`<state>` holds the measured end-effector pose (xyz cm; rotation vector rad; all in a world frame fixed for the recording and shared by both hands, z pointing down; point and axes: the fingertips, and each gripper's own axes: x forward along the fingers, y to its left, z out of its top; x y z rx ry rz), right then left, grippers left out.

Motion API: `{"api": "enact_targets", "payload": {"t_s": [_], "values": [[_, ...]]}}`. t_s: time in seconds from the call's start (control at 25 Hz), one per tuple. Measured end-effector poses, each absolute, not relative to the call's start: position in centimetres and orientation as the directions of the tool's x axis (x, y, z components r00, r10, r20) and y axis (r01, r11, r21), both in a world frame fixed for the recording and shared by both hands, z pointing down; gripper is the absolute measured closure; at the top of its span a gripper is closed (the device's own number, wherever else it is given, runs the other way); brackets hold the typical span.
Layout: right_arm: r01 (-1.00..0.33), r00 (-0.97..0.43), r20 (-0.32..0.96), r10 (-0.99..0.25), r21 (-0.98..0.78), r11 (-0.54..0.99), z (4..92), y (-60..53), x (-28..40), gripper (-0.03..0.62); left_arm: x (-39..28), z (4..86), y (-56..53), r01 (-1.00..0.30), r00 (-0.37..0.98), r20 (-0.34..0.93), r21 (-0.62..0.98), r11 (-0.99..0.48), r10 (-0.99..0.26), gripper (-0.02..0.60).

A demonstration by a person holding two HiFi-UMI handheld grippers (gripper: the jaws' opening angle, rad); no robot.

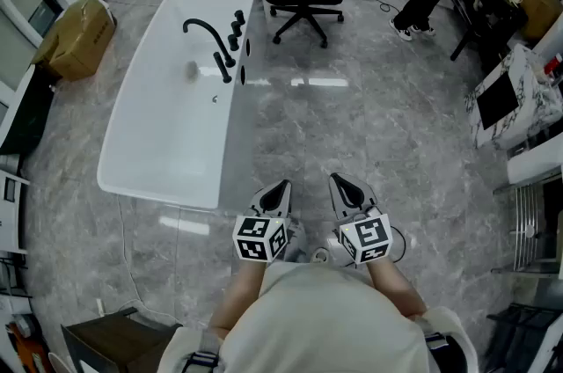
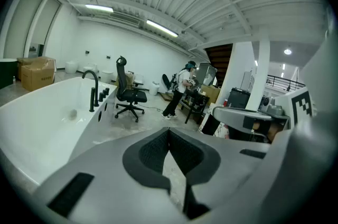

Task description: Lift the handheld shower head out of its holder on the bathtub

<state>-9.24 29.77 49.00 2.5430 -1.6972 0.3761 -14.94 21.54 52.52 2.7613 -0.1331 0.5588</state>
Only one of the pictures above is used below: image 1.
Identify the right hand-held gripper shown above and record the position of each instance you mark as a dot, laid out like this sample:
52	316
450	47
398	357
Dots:
367	237

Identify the person's right forearm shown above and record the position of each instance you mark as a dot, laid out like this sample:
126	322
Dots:
396	287

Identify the chrome towel rack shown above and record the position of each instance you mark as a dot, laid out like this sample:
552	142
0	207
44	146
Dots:
528	226

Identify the black bathtub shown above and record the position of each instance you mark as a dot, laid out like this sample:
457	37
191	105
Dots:
26	120

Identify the dark wooden cabinet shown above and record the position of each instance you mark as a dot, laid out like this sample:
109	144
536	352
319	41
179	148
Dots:
119	345

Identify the person's left forearm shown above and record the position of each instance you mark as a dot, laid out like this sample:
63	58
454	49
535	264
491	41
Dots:
233	301

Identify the white bathtub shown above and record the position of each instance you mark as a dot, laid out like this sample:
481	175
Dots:
176	133

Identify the white power strip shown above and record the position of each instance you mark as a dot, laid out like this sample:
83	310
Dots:
100	309

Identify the person's white shirt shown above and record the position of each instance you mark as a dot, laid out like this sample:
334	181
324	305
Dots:
325	318

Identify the white vanity cabinet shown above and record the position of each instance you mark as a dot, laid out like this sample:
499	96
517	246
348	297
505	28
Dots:
9	226

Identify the large cardboard box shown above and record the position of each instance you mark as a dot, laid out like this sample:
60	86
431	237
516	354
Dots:
79	37

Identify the marble pattern cabinet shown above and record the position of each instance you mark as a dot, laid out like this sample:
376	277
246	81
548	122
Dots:
532	98

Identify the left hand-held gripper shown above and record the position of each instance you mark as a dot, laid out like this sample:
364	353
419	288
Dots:
259	237

